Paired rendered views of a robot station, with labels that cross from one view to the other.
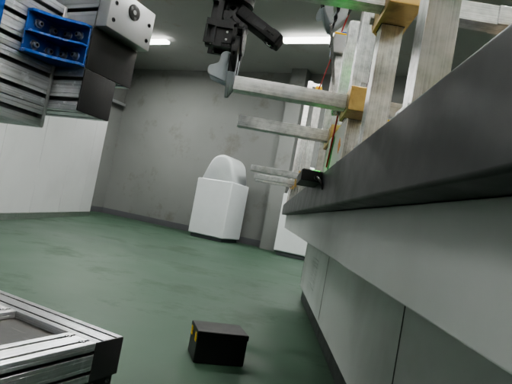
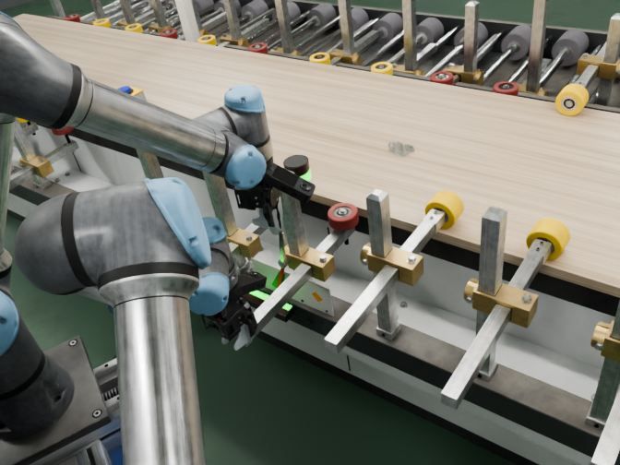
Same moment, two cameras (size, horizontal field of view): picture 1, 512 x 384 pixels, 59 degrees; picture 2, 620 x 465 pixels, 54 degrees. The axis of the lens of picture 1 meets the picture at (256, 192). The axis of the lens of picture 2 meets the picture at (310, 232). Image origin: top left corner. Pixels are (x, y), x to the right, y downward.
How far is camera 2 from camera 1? 1.48 m
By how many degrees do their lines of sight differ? 62
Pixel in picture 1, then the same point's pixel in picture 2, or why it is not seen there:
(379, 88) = (391, 303)
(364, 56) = (299, 225)
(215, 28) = (232, 326)
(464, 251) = not seen: hidden behind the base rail
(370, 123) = (391, 320)
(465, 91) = (574, 434)
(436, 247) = not seen: hidden behind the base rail
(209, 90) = not seen: outside the picture
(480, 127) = (586, 447)
